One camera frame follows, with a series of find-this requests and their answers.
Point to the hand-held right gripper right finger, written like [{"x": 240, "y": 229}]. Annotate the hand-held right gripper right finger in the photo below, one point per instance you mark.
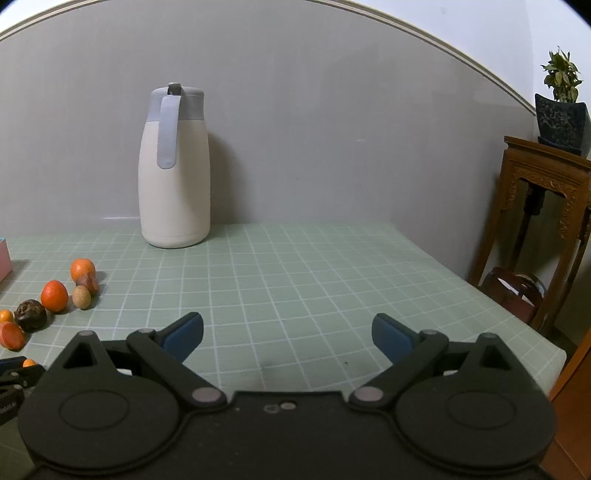
[{"x": 390, "y": 334}]

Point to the small orange kumquat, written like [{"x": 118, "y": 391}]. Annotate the small orange kumquat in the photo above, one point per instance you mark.
[
  {"x": 5, "y": 316},
  {"x": 29, "y": 363}
]

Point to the red patterned box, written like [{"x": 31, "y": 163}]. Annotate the red patterned box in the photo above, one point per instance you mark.
[{"x": 3, "y": 258}]

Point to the potted plant in dark pot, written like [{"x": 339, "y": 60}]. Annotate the potted plant in dark pot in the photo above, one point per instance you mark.
[{"x": 559, "y": 115}]

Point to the carved wooden plant stand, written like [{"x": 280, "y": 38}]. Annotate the carved wooden plant stand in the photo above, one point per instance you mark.
[{"x": 531, "y": 170}]

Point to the beige round nut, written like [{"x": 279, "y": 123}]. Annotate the beige round nut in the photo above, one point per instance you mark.
[{"x": 81, "y": 297}]

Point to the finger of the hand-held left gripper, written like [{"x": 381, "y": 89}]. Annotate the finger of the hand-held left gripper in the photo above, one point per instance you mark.
[{"x": 18, "y": 374}]

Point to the reddish brown small fruit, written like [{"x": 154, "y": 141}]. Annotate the reddish brown small fruit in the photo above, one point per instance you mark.
[{"x": 91, "y": 284}]

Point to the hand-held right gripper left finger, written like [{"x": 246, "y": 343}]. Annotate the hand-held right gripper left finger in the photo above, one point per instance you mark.
[{"x": 184, "y": 330}]

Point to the white thermos jug blue lid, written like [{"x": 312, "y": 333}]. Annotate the white thermos jug blue lid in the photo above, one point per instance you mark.
[{"x": 175, "y": 184}]

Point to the orange tangerine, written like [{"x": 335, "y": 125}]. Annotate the orange tangerine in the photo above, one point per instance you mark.
[
  {"x": 83, "y": 268},
  {"x": 54, "y": 296}
]

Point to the brown wooden furniture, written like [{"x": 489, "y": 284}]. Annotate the brown wooden furniture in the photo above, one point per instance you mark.
[{"x": 575, "y": 406}]

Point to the dark wrinkled passion fruit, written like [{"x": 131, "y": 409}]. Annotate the dark wrinkled passion fruit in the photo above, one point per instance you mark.
[{"x": 30, "y": 315}]

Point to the red-orange oval fruit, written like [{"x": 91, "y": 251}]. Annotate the red-orange oval fruit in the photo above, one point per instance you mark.
[{"x": 10, "y": 335}]

